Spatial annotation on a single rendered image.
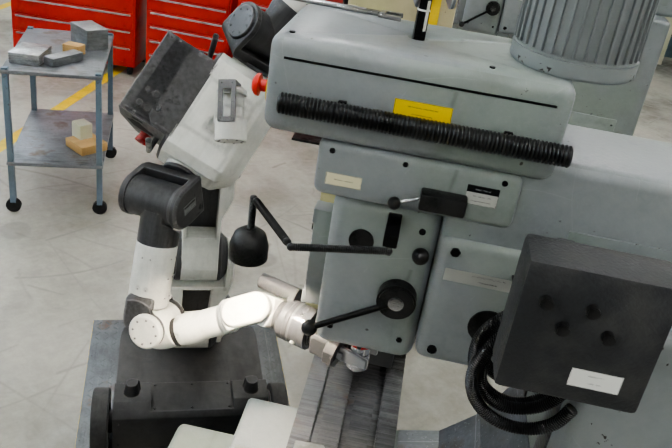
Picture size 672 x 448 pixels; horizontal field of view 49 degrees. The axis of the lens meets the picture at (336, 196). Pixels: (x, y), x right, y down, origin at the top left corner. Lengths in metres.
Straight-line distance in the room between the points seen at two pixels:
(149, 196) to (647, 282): 1.02
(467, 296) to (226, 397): 1.21
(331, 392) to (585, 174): 0.88
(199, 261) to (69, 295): 1.74
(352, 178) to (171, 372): 1.39
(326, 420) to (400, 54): 0.92
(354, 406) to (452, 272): 0.62
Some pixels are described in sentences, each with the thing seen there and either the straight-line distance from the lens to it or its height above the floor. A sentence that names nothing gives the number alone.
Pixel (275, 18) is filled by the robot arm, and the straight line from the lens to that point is 1.69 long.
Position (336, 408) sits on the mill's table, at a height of 0.98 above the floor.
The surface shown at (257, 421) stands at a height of 0.90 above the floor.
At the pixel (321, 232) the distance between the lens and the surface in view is 1.39.
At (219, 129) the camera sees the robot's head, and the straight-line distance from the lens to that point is 1.54.
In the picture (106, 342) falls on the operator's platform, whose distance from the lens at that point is 2.87.
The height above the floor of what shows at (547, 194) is 1.71.
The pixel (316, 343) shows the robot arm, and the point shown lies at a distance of 1.54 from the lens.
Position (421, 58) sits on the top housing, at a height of 1.89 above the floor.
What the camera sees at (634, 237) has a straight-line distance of 1.29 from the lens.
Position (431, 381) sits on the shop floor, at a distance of 3.49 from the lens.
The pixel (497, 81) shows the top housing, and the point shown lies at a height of 1.88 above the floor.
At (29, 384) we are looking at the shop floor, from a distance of 3.34.
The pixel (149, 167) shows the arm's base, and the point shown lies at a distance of 1.69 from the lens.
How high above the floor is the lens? 2.19
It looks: 27 degrees down
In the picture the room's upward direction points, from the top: 9 degrees clockwise
